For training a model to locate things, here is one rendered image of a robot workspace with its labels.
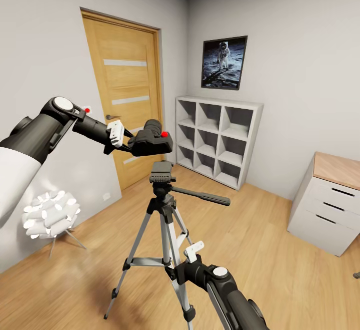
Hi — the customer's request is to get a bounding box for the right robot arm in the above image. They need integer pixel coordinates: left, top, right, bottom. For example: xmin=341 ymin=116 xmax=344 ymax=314
xmin=165 ymin=241 xmax=269 ymax=330

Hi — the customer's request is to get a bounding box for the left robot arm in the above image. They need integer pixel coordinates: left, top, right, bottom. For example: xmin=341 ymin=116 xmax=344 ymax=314
xmin=0 ymin=96 xmax=135 ymax=229

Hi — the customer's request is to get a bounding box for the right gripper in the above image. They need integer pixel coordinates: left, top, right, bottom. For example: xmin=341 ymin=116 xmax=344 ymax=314
xmin=165 ymin=253 xmax=203 ymax=285

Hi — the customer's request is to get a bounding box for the digital camera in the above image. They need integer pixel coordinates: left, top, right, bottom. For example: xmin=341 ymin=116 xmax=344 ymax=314
xmin=127 ymin=119 xmax=173 ymax=157

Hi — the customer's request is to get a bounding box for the camera tripod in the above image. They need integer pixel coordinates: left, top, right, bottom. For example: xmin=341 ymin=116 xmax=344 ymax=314
xmin=104 ymin=160 xmax=231 ymax=330

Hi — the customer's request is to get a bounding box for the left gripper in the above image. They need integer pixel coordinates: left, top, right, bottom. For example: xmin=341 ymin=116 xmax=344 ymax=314
xmin=87 ymin=120 xmax=135 ymax=155

